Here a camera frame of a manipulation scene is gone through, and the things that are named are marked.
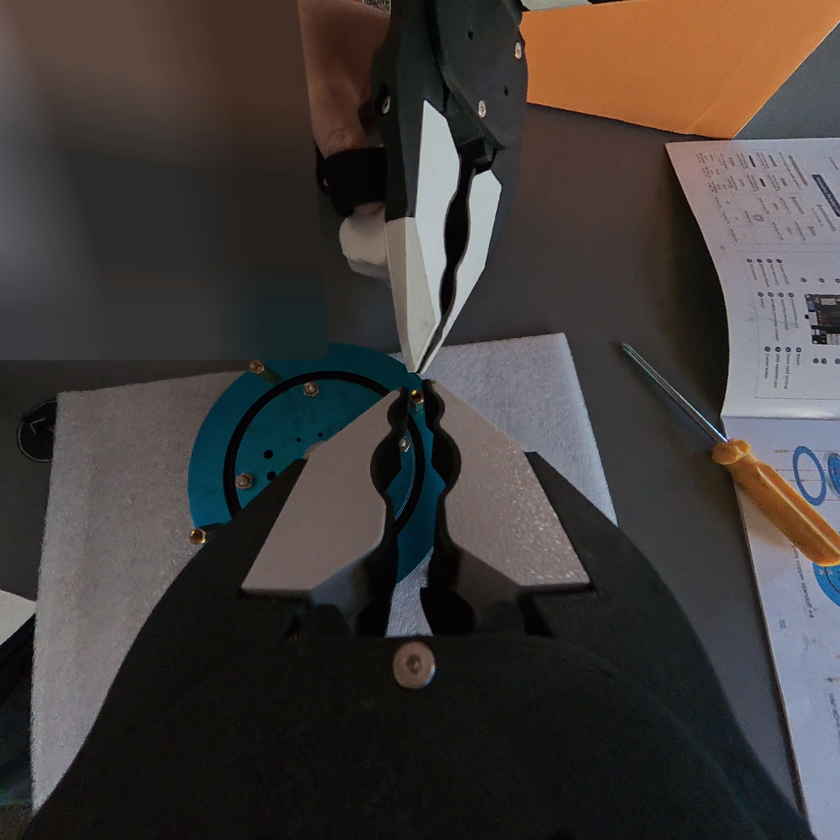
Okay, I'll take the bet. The blue round base plate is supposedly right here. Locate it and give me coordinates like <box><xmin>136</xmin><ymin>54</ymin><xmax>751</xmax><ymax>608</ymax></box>
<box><xmin>188</xmin><ymin>343</ymin><xmax>437</xmax><ymax>595</ymax></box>

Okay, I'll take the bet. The orange cardboard box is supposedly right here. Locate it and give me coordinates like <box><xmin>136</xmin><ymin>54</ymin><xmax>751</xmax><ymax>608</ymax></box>
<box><xmin>518</xmin><ymin>0</ymin><xmax>840</xmax><ymax>140</ymax></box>

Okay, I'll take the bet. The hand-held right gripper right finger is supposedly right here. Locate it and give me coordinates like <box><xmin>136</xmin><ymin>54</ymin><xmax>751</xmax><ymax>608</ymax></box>
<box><xmin>422</xmin><ymin>379</ymin><xmax>593</xmax><ymax>636</ymax></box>

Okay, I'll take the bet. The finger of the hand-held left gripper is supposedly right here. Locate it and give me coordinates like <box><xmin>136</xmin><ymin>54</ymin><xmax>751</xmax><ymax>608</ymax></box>
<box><xmin>420</xmin><ymin>169</ymin><xmax>504</xmax><ymax>375</ymax></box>
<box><xmin>386</xmin><ymin>100</ymin><xmax>475</xmax><ymax>374</ymax></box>

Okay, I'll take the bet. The yellow handled screwdriver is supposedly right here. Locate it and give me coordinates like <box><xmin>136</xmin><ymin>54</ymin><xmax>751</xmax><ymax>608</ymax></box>
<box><xmin>620</xmin><ymin>343</ymin><xmax>840</xmax><ymax>567</ymax></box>

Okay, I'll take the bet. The dark grey desk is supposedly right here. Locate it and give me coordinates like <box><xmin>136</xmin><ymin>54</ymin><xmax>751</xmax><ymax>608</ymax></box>
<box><xmin>0</xmin><ymin>26</ymin><xmax>840</xmax><ymax>815</ymax></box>

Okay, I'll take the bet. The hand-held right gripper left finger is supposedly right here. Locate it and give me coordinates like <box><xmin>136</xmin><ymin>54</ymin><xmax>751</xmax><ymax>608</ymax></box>
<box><xmin>240</xmin><ymin>387</ymin><xmax>409</xmax><ymax>637</ymax></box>

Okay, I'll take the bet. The person's left hand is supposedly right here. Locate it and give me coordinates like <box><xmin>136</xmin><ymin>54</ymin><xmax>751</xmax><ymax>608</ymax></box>
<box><xmin>298</xmin><ymin>0</ymin><xmax>395</xmax><ymax>214</ymax></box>

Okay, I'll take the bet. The round black desk button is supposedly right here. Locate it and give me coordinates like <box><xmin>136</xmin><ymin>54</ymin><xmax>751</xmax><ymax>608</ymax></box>
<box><xmin>16</xmin><ymin>400</ymin><xmax>60</xmax><ymax>463</ymax></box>

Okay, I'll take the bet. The white foam sheet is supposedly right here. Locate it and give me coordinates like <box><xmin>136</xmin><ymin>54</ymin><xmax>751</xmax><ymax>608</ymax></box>
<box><xmin>29</xmin><ymin>332</ymin><xmax>618</xmax><ymax>815</ymax></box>

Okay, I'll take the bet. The printed instruction manual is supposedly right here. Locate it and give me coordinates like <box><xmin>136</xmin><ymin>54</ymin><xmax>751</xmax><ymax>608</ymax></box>
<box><xmin>665</xmin><ymin>136</ymin><xmax>840</xmax><ymax>840</ymax></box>

